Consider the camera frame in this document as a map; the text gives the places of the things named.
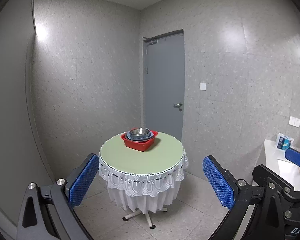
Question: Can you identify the red plastic basin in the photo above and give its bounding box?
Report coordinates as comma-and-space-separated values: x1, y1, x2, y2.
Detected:
120, 131, 158, 152

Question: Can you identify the metal door handle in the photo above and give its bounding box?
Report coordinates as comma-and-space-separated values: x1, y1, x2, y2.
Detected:
173, 102, 183, 112

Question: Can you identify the white wall switch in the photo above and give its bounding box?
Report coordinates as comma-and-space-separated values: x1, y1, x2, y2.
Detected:
199, 82, 206, 90

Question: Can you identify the blue tissue pack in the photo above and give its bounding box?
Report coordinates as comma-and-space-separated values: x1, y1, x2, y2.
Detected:
276, 133, 294, 151

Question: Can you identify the large steel mixing bowl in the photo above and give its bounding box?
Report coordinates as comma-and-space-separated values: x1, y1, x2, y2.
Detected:
129, 127, 151, 137

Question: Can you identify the blue plastic square bowl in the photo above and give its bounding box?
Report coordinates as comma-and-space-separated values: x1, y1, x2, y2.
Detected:
126, 128, 154, 141

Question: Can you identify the white double wall socket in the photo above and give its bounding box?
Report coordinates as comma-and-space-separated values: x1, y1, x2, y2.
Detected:
288, 116, 300, 128

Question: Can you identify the door closer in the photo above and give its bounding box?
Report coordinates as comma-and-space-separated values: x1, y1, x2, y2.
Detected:
143, 37, 158, 45

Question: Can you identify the white sink counter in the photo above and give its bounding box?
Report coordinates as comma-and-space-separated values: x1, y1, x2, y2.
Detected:
263, 139, 300, 191

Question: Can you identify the grey door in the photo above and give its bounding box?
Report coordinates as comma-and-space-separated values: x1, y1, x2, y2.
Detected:
143, 30, 185, 140

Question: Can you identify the white table base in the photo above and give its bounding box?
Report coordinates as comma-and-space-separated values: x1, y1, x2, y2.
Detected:
122, 209, 156, 229

